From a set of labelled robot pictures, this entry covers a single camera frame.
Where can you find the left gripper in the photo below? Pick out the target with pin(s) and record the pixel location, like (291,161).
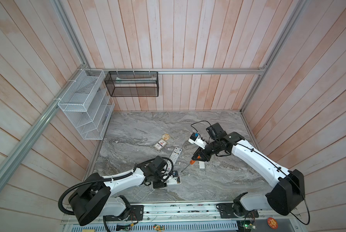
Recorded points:
(159,185)

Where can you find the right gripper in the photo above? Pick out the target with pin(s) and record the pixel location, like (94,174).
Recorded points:
(201,155)

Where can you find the white battery cover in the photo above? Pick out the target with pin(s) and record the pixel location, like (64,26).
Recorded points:
(201,165)

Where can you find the white TV remote control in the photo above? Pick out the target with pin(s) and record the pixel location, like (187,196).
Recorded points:
(174,157)

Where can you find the white air conditioner remote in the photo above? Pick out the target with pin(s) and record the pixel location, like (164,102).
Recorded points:
(173,181)

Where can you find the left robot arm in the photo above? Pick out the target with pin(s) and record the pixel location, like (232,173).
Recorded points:
(94,196)

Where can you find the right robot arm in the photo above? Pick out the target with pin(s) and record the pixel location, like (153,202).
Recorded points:
(287,186)

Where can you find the round wooden coaster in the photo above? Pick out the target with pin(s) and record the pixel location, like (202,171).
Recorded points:
(166,137)

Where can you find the playing card box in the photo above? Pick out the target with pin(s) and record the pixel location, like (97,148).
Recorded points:
(160,145)

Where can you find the red round sticker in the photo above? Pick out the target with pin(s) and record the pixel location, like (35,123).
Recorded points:
(272,223)

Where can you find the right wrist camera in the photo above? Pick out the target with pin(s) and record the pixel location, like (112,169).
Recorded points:
(196,139)

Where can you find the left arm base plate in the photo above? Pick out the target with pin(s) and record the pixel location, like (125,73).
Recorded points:
(132,213)

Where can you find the aluminium mounting rail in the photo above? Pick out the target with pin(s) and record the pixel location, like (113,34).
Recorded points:
(196,211)

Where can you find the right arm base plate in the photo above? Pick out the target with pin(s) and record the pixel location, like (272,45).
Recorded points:
(235,210)

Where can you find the white wire mesh shelf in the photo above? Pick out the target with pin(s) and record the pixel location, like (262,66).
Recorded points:
(86,104)

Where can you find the black wire mesh basket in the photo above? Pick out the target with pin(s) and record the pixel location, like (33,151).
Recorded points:
(132,83)

